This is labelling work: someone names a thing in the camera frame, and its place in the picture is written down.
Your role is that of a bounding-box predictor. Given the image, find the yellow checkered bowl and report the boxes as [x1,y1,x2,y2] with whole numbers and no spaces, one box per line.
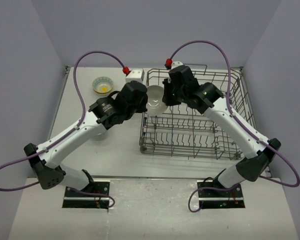
[92,76,115,96]

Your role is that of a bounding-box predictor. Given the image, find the white bowl front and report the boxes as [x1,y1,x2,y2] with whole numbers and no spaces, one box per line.
[146,85,168,116]

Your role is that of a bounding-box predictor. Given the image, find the white bowl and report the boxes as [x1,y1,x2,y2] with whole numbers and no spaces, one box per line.
[91,131,108,141]
[146,85,168,116]

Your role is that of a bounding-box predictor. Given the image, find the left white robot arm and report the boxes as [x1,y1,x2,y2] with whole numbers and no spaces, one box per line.
[24,80,148,197]

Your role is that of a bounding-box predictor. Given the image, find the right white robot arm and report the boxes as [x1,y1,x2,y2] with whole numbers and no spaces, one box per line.
[162,65,281,197]

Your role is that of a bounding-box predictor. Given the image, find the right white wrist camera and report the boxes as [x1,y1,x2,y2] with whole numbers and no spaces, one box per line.
[164,58,183,70]

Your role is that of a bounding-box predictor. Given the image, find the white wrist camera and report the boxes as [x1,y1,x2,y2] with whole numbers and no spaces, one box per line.
[164,58,183,70]
[125,68,145,83]

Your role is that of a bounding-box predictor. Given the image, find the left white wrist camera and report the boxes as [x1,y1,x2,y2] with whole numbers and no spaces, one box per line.
[125,68,145,83]

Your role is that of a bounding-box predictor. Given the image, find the grey wire dish rack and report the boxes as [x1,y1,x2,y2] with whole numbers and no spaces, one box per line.
[139,67,255,160]

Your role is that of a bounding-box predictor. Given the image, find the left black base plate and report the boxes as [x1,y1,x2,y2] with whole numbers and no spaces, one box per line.
[62,180,113,210]

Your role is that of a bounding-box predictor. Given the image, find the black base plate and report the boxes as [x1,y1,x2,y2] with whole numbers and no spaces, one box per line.
[62,180,113,210]
[198,184,246,209]

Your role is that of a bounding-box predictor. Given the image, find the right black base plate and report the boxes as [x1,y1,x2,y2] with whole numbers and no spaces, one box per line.
[198,184,246,209]

